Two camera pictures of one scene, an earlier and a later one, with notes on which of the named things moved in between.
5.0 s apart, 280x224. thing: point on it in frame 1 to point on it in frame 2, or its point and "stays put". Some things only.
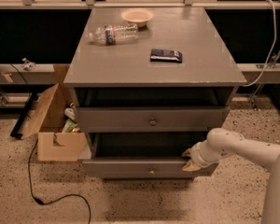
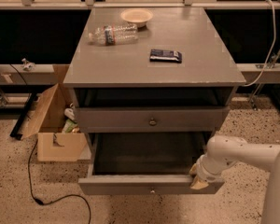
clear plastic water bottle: [113, 34] stays put
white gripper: [196, 156] to [203, 172]
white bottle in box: [69, 112] stays put
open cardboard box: [48, 122] stays put
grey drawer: [142, 156] to [197, 184]
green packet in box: [69, 126] stays put
